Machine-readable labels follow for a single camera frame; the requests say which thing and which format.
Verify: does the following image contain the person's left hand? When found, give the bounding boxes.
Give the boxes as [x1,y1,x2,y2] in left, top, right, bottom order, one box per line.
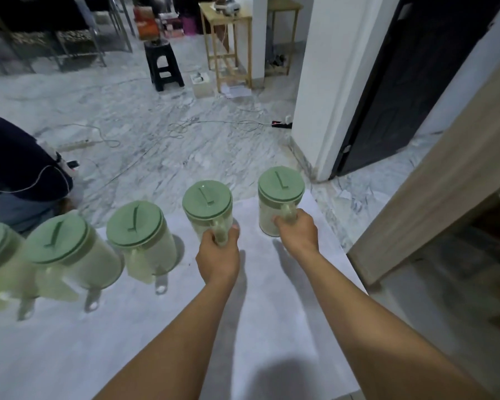
[195,223,241,288]

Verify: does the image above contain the light wooden side table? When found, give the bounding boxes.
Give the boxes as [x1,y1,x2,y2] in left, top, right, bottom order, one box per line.
[265,0,304,77]

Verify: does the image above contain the white power strip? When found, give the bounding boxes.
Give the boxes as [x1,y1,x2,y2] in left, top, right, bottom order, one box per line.
[56,139,97,153]

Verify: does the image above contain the person's left forearm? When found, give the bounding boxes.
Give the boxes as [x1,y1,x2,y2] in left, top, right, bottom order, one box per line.
[92,280,234,400]

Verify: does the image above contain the orange cardboard box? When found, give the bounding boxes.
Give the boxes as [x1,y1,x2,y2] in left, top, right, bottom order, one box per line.
[133,6,161,40]

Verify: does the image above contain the person's right hand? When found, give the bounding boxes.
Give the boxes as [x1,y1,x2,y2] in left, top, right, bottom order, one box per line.
[272,208,320,259]

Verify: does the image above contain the pink and white box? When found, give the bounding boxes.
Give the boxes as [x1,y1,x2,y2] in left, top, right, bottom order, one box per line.
[160,13,184,38]

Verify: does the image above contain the person's right forearm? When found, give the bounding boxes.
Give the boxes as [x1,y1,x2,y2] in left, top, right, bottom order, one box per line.
[292,251,499,400]

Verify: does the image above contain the thin white floor cable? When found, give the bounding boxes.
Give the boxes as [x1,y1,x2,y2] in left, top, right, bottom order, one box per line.
[167,117,272,140]

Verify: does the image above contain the light wooden door panel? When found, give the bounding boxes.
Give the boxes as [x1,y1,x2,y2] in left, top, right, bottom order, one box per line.
[347,49,500,288]

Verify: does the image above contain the white cardboard box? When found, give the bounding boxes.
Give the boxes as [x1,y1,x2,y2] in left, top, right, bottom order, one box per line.
[190,72,215,99]

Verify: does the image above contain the metal frame chairs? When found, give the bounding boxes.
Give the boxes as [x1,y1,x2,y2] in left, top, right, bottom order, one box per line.
[0,0,135,76]

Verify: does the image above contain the tall light wooden table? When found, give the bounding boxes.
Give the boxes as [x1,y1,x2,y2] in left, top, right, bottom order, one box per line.
[198,1,254,93]

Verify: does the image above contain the black plastic stool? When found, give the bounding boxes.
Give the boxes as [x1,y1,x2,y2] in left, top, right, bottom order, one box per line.
[144,38,185,92]

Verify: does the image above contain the dark wooden door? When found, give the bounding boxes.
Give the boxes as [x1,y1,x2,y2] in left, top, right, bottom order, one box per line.
[331,0,500,180]

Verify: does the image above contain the white paper sheets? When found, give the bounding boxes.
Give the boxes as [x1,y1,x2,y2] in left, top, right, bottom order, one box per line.
[220,82,253,99]

